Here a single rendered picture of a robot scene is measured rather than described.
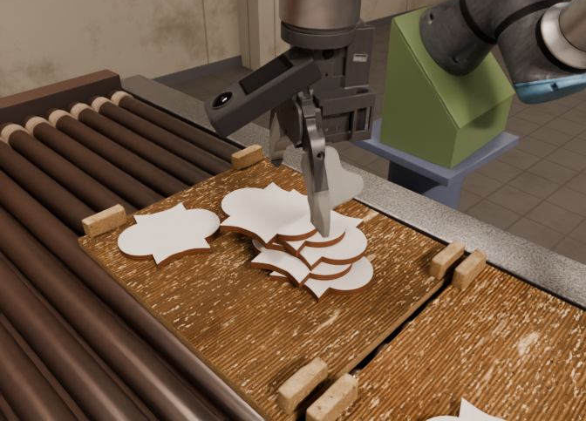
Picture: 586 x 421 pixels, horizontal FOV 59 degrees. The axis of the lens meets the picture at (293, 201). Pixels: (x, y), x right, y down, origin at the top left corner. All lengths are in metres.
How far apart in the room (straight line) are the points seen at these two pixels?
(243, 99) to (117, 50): 3.26
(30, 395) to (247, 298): 0.25
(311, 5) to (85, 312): 0.45
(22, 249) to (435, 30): 0.79
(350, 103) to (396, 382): 0.28
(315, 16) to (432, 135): 0.62
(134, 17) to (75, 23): 0.39
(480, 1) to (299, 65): 0.58
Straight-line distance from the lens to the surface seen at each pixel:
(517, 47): 0.97
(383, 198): 0.87
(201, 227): 0.74
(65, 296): 0.73
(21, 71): 3.55
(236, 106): 0.49
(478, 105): 1.10
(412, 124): 1.08
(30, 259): 0.81
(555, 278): 0.78
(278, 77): 0.50
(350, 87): 0.53
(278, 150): 0.62
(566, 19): 0.91
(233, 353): 0.59
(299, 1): 0.48
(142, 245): 0.73
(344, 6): 0.48
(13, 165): 1.07
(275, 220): 0.67
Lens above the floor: 1.38
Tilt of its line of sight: 33 degrees down
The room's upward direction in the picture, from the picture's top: straight up
